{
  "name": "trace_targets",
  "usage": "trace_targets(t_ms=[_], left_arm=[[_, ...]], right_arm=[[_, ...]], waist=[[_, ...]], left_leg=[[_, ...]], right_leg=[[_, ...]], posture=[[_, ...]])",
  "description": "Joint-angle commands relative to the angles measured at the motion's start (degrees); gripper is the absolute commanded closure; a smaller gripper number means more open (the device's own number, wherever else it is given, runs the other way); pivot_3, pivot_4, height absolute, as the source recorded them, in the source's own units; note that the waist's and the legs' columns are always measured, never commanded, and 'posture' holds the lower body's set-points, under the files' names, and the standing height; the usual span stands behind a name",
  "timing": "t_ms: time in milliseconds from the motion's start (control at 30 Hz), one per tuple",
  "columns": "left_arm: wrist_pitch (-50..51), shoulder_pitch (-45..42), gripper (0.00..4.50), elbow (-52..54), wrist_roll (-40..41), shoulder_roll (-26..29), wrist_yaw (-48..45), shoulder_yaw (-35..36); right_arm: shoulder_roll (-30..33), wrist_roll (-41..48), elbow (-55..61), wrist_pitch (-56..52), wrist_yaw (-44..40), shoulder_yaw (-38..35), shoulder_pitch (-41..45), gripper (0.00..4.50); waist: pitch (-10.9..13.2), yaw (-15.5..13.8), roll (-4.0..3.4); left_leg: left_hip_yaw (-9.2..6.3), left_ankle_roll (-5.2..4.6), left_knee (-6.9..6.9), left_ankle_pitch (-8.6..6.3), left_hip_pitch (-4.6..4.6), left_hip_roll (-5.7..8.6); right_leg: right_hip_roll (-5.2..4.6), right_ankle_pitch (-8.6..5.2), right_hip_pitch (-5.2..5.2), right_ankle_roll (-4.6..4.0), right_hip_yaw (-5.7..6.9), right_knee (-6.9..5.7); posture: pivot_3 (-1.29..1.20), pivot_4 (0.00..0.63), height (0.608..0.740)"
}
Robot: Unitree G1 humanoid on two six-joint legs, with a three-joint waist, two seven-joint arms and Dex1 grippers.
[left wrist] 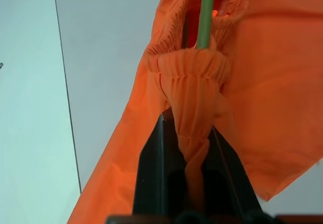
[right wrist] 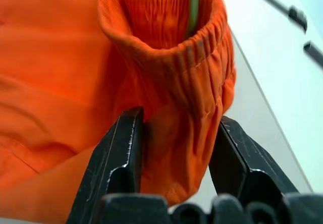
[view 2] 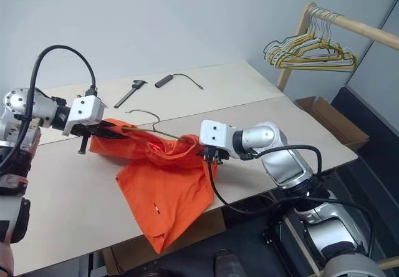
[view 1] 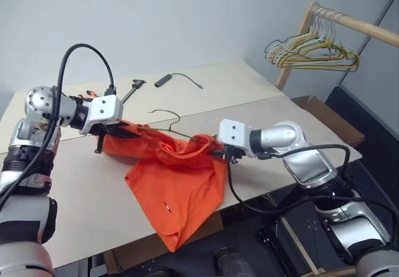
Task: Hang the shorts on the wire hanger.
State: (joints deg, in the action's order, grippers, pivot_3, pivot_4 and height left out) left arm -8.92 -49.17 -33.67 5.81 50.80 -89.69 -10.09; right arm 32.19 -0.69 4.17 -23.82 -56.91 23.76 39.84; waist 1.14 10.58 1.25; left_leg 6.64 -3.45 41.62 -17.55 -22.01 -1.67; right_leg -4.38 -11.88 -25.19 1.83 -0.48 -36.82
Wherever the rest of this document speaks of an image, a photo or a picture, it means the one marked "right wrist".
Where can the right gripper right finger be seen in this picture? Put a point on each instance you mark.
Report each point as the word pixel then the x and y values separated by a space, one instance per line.
pixel 242 163

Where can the orange cloth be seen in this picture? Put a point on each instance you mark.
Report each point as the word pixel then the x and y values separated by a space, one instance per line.
pixel 63 70

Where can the orange black reacher grabber tool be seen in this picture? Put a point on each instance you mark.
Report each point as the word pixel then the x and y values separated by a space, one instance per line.
pixel 297 18

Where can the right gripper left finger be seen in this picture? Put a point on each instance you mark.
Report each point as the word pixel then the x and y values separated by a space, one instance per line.
pixel 116 163

